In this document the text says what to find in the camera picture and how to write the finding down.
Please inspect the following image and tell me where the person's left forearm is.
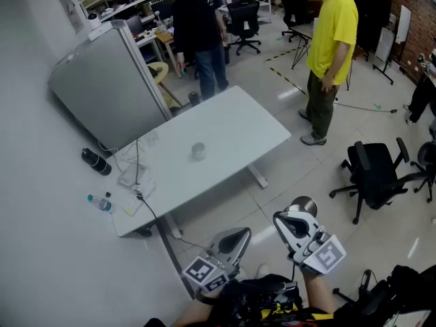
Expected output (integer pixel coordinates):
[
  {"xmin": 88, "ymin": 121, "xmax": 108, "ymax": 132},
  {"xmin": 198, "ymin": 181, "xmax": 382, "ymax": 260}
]
[{"xmin": 173, "ymin": 291, "xmax": 219, "ymax": 327}]

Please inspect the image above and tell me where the black water bottle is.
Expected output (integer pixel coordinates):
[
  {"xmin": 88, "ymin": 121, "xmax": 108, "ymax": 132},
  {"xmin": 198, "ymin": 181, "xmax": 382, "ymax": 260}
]
[{"xmin": 81, "ymin": 147, "xmax": 112, "ymax": 176}]

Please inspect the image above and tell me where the long white power strip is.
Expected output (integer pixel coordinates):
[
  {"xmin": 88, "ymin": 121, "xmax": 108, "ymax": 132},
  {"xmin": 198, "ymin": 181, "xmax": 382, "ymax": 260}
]
[{"xmin": 123, "ymin": 196, "xmax": 146, "ymax": 217}]

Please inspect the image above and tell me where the yellow round stool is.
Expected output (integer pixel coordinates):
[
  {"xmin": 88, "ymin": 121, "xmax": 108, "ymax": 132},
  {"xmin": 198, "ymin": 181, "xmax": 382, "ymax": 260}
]
[{"xmin": 146, "ymin": 61, "xmax": 183, "ymax": 108}]

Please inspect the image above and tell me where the black television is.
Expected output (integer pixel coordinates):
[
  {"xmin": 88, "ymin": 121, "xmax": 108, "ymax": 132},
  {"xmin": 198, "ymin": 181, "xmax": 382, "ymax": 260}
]
[{"xmin": 340, "ymin": 0, "xmax": 392, "ymax": 63}]

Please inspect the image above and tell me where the black backpack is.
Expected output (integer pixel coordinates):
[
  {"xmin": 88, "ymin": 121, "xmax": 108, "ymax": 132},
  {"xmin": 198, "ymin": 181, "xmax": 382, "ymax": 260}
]
[{"xmin": 384, "ymin": 264, "xmax": 436, "ymax": 320}]

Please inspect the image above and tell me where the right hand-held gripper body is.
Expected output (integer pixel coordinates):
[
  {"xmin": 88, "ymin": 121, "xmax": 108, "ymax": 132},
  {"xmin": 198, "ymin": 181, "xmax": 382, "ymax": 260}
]
[{"xmin": 287, "ymin": 225, "xmax": 347, "ymax": 276}]

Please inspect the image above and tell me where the clear plastic water bottle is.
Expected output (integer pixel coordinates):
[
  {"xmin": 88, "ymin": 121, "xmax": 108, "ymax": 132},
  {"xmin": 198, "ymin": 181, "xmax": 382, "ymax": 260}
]
[{"xmin": 87, "ymin": 194, "xmax": 115, "ymax": 214}]

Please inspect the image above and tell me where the white paper cup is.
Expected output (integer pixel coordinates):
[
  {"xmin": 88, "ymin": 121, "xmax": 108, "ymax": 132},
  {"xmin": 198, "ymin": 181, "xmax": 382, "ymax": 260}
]
[{"xmin": 190, "ymin": 142, "xmax": 207, "ymax": 162}]

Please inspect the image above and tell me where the round steel trash bin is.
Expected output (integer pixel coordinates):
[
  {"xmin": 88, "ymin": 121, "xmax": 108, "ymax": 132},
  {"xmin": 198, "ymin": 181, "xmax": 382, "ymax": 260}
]
[{"xmin": 289, "ymin": 196, "xmax": 320, "ymax": 217}]

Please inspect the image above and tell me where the clear plastic box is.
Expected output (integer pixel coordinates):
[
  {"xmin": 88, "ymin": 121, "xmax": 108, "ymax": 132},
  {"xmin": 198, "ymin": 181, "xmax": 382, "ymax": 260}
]
[{"xmin": 117, "ymin": 163, "xmax": 151, "ymax": 187}]

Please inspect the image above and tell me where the black office chair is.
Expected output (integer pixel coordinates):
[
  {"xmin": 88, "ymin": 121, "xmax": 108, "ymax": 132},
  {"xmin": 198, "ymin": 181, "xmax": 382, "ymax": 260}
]
[
  {"xmin": 281, "ymin": 0, "xmax": 311, "ymax": 44},
  {"xmin": 329, "ymin": 137, "xmax": 426, "ymax": 225},
  {"xmin": 225, "ymin": 0, "xmax": 262, "ymax": 57},
  {"xmin": 410, "ymin": 140, "xmax": 436, "ymax": 204},
  {"xmin": 332, "ymin": 267, "xmax": 436, "ymax": 327}
]

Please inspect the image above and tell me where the wooden desk with hairpin legs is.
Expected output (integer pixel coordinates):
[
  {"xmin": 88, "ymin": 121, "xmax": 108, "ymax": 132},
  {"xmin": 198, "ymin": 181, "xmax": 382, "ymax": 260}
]
[{"xmin": 289, "ymin": 22, "xmax": 354, "ymax": 91}]

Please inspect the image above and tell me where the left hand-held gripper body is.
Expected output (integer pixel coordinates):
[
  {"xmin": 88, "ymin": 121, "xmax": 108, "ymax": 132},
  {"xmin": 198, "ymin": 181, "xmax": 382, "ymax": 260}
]
[{"xmin": 182, "ymin": 248, "xmax": 241, "ymax": 293}]

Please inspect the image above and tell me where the black chest pack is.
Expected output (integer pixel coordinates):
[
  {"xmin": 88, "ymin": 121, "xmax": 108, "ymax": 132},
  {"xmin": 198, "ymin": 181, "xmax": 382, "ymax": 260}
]
[{"xmin": 217, "ymin": 274, "xmax": 304, "ymax": 327}]

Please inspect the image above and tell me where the black power cable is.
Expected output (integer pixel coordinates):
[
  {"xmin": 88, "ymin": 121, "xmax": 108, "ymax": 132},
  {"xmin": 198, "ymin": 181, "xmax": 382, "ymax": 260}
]
[{"xmin": 140, "ymin": 196, "xmax": 208, "ymax": 250}]

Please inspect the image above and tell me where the white desk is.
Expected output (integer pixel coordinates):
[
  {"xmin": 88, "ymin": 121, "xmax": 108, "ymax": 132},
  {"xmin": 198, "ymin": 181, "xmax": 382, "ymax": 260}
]
[{"xmin": 136, "ymin": 29, "xmax": 164, "ymax": 64}]

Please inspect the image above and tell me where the person's black printed shirt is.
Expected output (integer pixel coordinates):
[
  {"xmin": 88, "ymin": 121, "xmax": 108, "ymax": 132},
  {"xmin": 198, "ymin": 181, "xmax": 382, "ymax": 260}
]
[{"xmin": 142, "ymin": 305, "xmax": 341, "ymax": 327}]

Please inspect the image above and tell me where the yellow black floor tape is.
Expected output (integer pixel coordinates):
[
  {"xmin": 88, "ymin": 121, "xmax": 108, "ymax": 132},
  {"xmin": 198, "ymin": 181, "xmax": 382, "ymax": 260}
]
[
  {"xmin": 270, "ymin": 67, "xmax": 310, "ymax": 98},
  {"xmin": 264, "ymin": 47, "xmax": 301, "ymax": 63}
]

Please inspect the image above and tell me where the white flat box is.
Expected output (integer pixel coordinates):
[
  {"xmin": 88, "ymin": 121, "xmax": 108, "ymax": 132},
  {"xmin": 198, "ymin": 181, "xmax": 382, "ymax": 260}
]
[{"xmin": 87, "ymin": 21, "xmax": 123, "ymax": 42}]

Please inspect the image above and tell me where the wall poster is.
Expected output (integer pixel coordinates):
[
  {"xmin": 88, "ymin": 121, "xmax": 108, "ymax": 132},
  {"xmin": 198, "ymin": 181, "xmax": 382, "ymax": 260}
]
[{"xmin": 54, "ymin": 0, "xmax": 84, "ymax": 34}]

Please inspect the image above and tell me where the whiteboard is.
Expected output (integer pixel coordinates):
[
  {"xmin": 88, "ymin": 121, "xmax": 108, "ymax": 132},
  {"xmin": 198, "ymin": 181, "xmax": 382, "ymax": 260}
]
[{"xmin": 394, "ymin": 4, "xmax": 412, "ymax": 44}]

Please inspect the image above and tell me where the wooden top desk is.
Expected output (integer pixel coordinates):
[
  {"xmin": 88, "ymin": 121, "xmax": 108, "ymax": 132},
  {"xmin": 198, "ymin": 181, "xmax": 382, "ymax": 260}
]
[{"xmin": 155, "ymin": 31, "xmax": 183, "ymax": 80}]

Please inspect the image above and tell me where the person's right forearm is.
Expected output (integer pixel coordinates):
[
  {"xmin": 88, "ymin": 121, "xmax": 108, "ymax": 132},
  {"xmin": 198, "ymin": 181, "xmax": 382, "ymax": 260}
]
[{"xmin": 301, "ymin": 270, "xmax": 338, "ymax": 315}]

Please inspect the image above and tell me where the black wristwatch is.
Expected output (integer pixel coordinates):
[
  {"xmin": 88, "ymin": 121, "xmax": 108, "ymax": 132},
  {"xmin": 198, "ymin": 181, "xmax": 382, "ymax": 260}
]
[{"xmin": 194, "ymin": 292, "xmax": 216, "ymax": 307}]

